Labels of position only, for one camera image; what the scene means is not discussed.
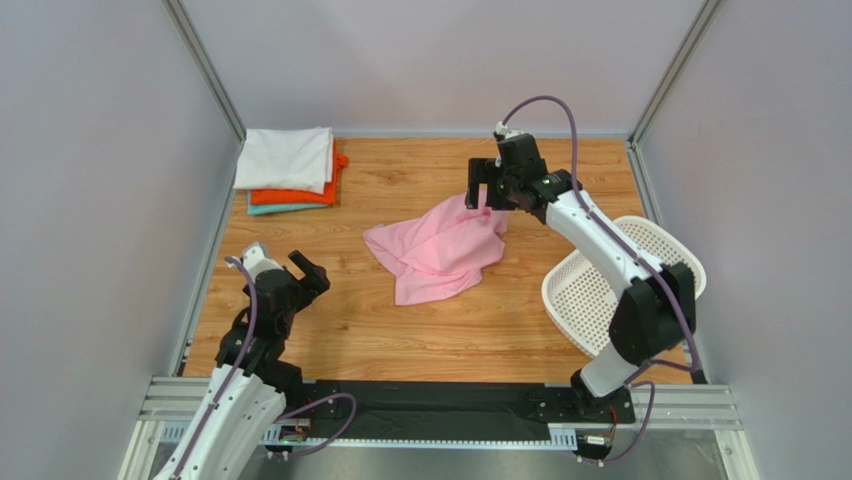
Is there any pink t shirt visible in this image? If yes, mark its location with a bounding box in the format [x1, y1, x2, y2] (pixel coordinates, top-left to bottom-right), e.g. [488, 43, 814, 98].
[363, 194, 509, 306]

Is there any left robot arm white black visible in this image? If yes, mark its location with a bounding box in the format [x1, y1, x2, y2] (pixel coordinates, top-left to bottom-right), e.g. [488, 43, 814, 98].
[156, 242, 330, 479]

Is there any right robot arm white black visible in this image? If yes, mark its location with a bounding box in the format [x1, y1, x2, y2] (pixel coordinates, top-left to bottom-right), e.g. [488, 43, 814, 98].
[465, 133, 697, 406]

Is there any folded teal t shirt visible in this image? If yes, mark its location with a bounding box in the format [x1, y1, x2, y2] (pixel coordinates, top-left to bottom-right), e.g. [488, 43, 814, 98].
[246, 191, 327, 216]

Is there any folded orange t shirt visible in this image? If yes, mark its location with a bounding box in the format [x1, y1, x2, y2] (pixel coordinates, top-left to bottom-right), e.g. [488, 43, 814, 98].
[248, 141, 349, 206]

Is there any folded white t shirt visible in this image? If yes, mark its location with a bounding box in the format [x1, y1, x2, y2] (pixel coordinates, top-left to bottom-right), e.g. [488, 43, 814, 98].
[233, 127, 334, 194]

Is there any white perforated plastic basket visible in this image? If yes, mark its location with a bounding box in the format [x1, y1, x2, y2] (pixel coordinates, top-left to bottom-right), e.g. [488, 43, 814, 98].
[541, 216, 707, 358]

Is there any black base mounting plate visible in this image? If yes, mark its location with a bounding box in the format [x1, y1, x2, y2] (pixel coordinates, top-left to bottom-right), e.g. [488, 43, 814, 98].
[296, 380, 636, 441]

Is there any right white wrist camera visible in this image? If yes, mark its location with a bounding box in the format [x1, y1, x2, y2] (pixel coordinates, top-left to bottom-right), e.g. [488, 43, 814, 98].
[493, 121, 524, 142]

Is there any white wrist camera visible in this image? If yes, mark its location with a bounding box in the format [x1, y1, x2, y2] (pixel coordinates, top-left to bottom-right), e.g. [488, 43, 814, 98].
[239, 241, 283, 279]
[493, 121, 524, 142]

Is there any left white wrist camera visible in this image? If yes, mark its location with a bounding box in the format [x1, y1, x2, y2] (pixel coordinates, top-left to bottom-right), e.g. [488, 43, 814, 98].
[239, 241, 283, 279]

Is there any aluminium frame rail front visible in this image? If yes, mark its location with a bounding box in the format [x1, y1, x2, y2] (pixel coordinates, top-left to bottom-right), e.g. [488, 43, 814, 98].
[138, 377, 760, 479]

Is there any right aluminium corner post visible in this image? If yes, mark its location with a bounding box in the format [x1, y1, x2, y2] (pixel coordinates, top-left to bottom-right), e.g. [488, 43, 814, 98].
[628, 0, 724, 149]

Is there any aluminium corner post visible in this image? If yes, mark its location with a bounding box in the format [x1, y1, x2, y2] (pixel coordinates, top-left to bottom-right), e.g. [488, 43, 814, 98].
[162, 0, 246, 144]
[628, 0, 724, 149]

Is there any left aluminium corner post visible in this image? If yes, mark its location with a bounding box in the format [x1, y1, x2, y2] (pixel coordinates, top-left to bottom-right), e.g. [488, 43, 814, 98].
[162, 0, 246, 144]

